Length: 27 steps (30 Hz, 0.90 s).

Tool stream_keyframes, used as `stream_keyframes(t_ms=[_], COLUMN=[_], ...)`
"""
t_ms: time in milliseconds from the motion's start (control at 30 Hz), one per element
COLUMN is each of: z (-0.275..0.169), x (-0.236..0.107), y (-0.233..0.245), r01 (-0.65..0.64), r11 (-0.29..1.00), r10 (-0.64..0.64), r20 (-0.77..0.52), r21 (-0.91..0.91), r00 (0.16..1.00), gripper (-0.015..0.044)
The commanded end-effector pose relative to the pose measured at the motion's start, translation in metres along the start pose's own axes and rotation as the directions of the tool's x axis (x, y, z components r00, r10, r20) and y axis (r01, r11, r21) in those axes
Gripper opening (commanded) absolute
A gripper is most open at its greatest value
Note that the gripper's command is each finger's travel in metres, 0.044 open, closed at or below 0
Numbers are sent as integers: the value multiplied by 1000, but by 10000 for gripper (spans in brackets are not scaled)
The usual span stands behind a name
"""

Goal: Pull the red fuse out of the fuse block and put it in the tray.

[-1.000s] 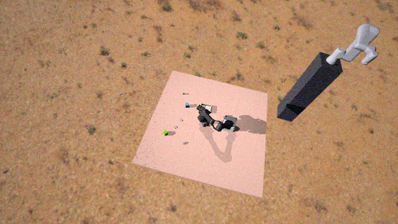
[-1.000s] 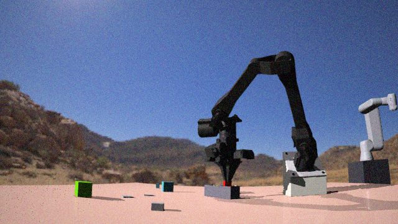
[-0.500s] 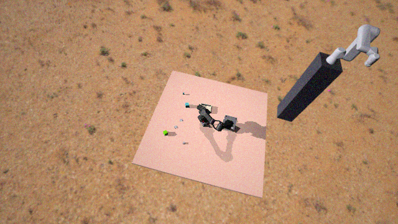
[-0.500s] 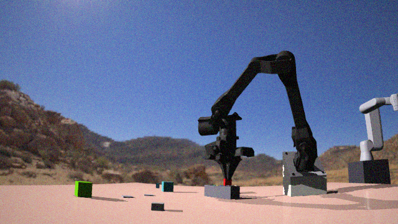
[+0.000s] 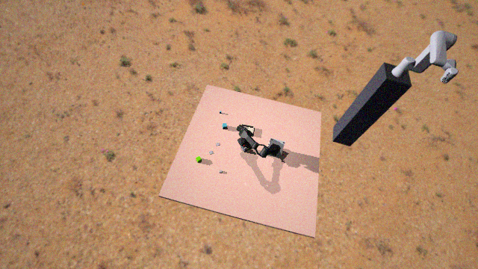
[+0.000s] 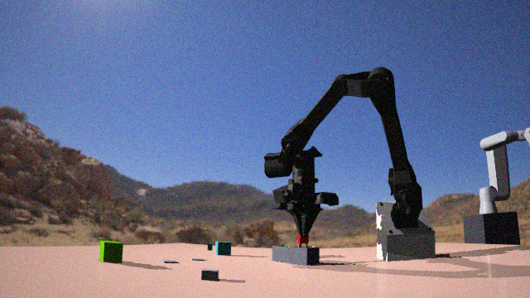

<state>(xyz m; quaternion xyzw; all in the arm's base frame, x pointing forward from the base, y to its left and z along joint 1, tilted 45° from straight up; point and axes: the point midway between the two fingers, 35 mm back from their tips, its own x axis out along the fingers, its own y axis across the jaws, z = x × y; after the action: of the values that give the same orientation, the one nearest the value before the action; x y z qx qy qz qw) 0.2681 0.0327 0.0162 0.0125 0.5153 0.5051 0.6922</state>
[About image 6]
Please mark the small teal block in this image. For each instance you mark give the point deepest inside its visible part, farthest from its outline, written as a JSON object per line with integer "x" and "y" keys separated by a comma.
{"x": 223, "y": 248}

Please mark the red fuse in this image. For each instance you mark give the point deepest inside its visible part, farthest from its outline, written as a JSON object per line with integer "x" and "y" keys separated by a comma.
{"x": 302, "y": 240}

